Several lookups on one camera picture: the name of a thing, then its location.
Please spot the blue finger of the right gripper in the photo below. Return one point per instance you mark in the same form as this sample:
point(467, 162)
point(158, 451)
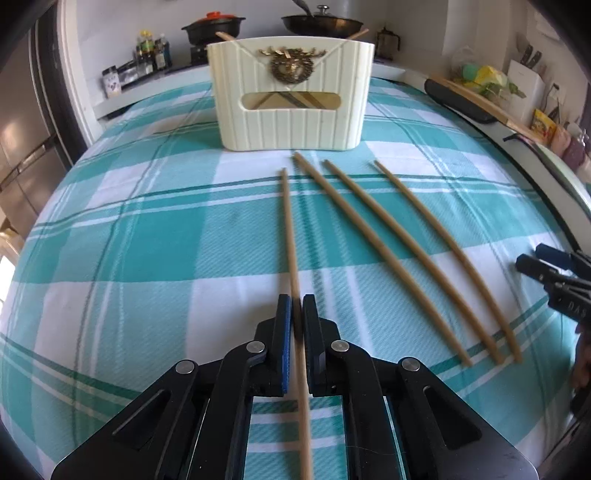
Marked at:
point(577, 262)

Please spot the black gas stove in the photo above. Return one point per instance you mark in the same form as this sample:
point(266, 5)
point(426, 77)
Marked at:
point(198, 55)

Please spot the silver refrigerator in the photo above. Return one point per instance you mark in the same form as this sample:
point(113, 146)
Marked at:
point(33, 160)

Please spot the cream utensil holder box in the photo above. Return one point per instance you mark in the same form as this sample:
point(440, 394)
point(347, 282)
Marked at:
point(290, 92)

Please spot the teal white checkered tablecloth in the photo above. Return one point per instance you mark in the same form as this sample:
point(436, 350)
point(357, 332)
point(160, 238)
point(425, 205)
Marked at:
point(160, 245)

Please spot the glass french press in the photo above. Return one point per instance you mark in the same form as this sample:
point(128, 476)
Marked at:
point(388, 45)

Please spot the black pot orange lid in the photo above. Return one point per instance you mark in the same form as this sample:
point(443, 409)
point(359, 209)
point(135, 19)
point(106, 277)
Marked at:
point(204, 30)

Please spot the sauce bottles group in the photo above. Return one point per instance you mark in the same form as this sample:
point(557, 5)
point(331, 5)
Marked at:
point(152, 53)

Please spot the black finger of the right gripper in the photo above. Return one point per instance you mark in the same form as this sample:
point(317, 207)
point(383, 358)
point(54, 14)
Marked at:
point(543, 273)

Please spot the wooden cutting board black edge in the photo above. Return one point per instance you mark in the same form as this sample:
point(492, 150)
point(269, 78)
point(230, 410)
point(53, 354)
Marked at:
point(473, 105)

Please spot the yellow snack packet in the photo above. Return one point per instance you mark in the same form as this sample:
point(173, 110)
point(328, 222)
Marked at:
point(543, 126)

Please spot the black wok with lid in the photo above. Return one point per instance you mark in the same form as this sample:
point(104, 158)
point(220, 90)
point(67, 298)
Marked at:
point(322, 24)

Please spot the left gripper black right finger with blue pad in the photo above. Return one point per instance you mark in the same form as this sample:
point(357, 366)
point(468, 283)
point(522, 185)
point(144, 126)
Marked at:
point(401, 421)

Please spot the white knife block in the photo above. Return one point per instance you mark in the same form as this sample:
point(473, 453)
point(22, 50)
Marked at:
point(530, 85)

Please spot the chopstick in holder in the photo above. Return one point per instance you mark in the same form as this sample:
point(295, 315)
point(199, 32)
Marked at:
point(359, 34)
point(224, 36)

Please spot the spice jar rack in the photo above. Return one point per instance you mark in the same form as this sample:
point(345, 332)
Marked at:
point(116, 79)

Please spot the wooden chopstick gripped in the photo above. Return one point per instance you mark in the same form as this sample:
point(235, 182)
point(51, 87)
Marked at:
point(303, 399)

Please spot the chopstick in holder left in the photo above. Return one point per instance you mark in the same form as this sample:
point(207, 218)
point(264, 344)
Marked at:
point(224, 36)

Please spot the plastic bag with fruit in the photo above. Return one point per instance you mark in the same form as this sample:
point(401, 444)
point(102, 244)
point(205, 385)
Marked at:
point(484, 79)

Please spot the chopstick in holder right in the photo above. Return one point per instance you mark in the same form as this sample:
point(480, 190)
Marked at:
point(359, 34)

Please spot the person's right hand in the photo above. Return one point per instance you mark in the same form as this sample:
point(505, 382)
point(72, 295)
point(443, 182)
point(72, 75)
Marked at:
point(580, 375)

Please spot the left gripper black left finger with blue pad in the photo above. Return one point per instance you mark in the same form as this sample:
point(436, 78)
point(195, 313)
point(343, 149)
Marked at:
point(193, 421)

